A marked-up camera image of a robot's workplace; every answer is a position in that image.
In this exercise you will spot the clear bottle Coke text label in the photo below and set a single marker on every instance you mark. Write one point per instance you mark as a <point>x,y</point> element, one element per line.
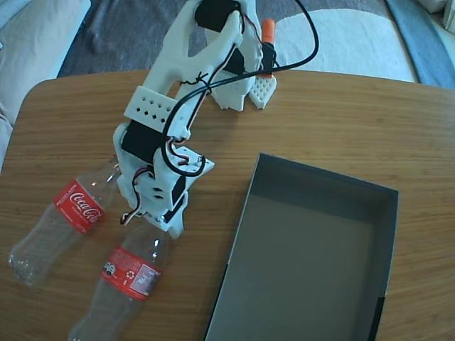
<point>129,273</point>

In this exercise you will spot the clear bottle Coca-Cola logo label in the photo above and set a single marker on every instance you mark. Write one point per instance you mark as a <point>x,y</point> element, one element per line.
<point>80,206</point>

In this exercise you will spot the grey cardboard box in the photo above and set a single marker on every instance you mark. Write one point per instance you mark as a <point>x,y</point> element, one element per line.
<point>302,266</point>

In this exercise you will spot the grey and white rug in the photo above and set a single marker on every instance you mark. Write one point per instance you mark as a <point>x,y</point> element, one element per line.
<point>124,35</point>

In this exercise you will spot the beige sofa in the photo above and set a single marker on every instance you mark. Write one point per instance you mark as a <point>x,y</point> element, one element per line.
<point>32,53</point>

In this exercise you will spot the pale blue cushion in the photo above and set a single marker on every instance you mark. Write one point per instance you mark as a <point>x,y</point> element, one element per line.
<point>9,10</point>

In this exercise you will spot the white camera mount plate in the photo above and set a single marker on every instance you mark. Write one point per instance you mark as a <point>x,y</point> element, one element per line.
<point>188,156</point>

